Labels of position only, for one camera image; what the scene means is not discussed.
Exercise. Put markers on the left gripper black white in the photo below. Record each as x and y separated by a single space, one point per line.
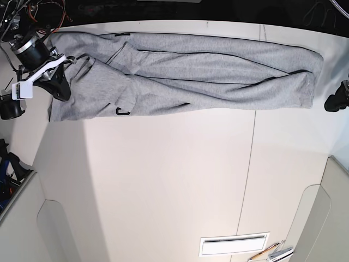
339 100

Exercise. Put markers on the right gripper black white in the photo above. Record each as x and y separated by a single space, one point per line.
33 55

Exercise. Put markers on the grey T-shirt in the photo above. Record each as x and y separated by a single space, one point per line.
143 74

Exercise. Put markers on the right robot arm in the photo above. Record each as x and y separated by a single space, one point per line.
18 21

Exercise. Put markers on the black cylindrical cup holder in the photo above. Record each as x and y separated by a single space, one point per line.
9 108

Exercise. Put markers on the blue black tools pile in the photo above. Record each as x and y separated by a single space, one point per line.
12 173

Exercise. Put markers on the wooden pencil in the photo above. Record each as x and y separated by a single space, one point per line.
272 247

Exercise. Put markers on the white folded tool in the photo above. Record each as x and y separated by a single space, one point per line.
279 255

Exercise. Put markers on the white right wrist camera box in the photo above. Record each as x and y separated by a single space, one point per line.
22 90

